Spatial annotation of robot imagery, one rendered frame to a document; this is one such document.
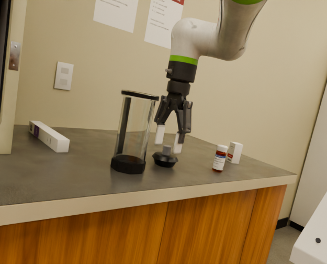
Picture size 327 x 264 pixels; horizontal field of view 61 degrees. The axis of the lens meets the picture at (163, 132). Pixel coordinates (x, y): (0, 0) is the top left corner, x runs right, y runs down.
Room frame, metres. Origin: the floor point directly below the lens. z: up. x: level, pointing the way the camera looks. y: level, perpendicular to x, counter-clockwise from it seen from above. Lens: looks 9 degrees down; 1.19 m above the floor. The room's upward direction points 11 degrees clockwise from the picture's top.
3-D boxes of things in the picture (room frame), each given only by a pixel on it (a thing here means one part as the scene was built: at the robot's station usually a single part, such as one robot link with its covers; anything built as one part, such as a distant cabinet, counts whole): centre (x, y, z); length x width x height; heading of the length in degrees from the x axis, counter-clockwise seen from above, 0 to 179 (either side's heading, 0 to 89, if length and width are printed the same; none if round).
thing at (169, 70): (0.92, -0.02, 1.25); 0.12 x 0.09 x 0.06; 129
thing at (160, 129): (0.96, 0.01, 1.03); 0.03 x 0.01 x 0.07; 129
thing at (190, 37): (0.92, -0.03, 1.35); 0.13 x 0.11 x 0.14; 82
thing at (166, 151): (0.92, -0.02, 0.97); 0.09 x 0.09 x 0.07
